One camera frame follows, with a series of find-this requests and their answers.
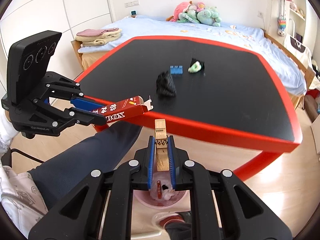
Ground small blue bedside clock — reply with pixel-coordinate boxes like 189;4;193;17
131;11;137;18

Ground black binder clip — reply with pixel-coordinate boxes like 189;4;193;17
188;58;204;73

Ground large black sock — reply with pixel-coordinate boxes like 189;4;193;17
156;71;177;98

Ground green white crumpled paper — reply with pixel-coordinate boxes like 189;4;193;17
188;61;202;73

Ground folded cream pink blankets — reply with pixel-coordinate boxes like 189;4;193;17
75;28;121;47

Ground white bookshelf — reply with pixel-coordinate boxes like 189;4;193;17
269;0;318;50

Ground striped green plush toy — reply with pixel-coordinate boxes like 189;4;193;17
177;9;200;23

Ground pink trash bin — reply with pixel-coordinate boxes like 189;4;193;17
133;171;190;208

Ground blue binder clip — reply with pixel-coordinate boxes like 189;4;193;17
170;66;183;75

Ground red edged black table mat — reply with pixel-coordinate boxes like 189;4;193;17
75;35;303;182

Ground white tote bag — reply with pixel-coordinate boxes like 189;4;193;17
284;34;312;68

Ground rainbow hanging plush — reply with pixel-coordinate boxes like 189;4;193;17
277;0;286;37

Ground black camera box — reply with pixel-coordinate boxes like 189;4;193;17
7;30;62;105

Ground person's leg dark trousers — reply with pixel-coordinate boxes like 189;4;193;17
29;121;142;209

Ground bed with blue sheet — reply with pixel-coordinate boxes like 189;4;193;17
71;16;315;107

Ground pink plush toy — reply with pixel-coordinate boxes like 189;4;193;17
166;1;197;22

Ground white tissue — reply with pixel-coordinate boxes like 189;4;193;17
149;172;177;202

